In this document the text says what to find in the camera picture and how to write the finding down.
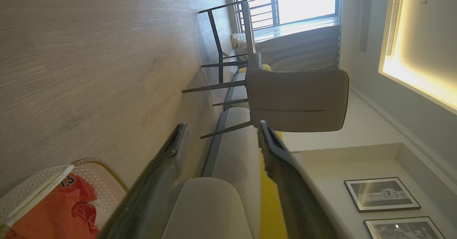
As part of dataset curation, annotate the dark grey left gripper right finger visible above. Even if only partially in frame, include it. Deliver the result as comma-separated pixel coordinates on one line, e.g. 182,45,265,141
257,120,340,239

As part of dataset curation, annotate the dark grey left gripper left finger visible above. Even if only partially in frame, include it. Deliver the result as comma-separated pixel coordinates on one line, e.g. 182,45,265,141
97,123,188,239

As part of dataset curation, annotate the white perforated laundry basket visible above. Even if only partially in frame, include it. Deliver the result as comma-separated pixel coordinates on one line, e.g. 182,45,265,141
0,157,129,239

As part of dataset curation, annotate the yellow sofa cushion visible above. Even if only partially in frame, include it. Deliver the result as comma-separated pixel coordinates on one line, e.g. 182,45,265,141
258,131,288,239

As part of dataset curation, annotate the grey fabric sofa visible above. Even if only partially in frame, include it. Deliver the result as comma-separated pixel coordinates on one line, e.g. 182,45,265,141
161,67,286,239

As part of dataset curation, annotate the black framed monochrome picture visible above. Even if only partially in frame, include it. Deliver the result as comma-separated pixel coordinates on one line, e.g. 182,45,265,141
363,216,446,239
344,177,422,213

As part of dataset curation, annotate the orange red garment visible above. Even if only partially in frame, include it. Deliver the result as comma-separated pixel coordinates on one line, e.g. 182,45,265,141
4,174,100,239

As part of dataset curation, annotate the grey upholstered chair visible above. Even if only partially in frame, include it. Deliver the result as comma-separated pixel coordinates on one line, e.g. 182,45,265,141
182,52,350,140

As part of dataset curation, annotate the white plush object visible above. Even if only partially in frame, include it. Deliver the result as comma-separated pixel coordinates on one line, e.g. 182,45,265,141
231,33,247,50

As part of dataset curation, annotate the window with railing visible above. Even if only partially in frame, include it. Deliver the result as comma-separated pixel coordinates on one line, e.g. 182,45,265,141
231,0,340,36

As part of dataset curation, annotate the white ceiling air vent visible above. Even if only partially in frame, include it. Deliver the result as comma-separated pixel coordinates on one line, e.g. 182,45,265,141
385,0,406,56

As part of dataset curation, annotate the black frame glass table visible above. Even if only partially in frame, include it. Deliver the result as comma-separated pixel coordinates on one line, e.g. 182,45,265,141
199,0,256,84

